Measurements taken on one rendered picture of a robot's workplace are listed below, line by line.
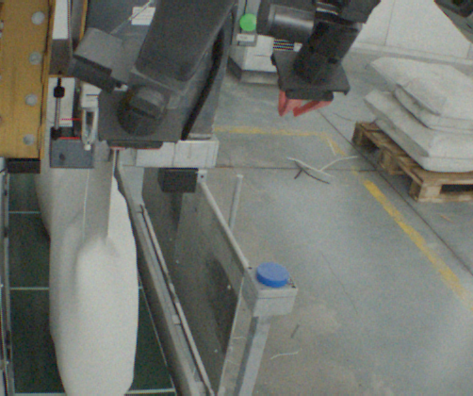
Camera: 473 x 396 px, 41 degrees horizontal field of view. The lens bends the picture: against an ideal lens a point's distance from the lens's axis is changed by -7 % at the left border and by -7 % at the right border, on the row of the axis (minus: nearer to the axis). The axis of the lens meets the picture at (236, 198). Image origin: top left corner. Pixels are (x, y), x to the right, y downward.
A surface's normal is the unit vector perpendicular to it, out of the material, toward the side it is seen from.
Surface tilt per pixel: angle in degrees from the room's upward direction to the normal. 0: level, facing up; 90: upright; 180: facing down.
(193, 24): 139
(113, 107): 44
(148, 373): 0
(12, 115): 90
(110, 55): 52
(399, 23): 90
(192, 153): 90
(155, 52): 129
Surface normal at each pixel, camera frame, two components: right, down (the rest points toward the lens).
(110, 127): 0.33, -0.28
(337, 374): 0.17, -0.87
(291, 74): 0.29, -0.51
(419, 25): 0.29, 0.49
